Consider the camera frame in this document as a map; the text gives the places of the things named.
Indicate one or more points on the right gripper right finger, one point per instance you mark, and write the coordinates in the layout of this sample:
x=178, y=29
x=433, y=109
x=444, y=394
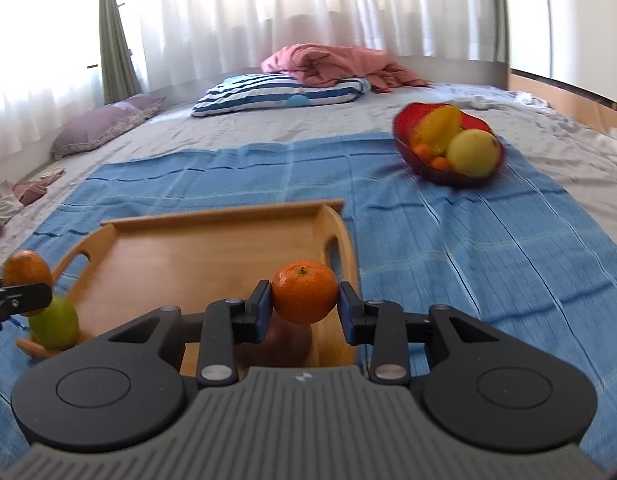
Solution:
x=390, y=330

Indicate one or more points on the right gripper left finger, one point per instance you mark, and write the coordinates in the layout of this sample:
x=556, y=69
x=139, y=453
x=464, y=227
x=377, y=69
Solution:
x=218, y=330

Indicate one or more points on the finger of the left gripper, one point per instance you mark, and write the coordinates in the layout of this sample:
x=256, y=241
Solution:
x=16, y=300

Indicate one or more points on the large orange fruit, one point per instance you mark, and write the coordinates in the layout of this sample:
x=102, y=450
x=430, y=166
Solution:
x=26, y=267

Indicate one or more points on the green apple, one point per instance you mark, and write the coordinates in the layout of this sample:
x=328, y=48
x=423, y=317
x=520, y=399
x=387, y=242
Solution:
x=56, y=327

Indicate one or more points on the small orange mandarin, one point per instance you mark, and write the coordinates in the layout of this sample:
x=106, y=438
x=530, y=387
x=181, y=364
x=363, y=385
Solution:
x=305, y=292

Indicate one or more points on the dark purple apple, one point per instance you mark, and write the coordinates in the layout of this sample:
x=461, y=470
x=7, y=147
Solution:
x=285, y=345

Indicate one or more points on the wooden serving tray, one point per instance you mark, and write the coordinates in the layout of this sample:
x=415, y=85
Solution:
x=135, y=265

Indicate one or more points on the pink cloth at left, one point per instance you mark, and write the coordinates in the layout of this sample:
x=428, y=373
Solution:
x=27, y=192

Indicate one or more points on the blue checked blanket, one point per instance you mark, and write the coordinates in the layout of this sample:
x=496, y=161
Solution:
x=520, y=253

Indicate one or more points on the small mandarin in bowl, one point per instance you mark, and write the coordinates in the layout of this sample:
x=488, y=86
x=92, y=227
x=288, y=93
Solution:
x=424, y=152

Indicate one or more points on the purple pillow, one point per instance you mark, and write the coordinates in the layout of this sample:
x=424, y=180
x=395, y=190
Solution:
x=100, y=126

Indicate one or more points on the yellow pear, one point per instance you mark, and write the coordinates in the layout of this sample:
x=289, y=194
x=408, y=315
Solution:
x=474, y=153

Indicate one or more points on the yellow starfruit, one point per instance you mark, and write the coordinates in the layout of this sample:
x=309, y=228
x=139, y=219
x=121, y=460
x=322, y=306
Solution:
x=436, y=129

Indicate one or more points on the blue white striped pillow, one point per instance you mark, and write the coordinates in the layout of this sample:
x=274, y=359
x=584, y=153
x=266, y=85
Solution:
x=269, y=91

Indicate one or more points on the green curtain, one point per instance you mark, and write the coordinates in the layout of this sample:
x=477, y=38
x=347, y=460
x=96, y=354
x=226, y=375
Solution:
x=119, y=80

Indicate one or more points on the grey bed sheet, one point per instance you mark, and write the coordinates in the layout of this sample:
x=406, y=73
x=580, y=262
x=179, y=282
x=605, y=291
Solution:
x=580, y=159

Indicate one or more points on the pink crumpled blanket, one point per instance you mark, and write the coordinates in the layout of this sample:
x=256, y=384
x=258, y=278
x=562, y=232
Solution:
x=323, y=66

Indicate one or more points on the white sheer curtain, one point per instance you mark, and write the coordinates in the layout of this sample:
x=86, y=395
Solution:
x=174, y=42

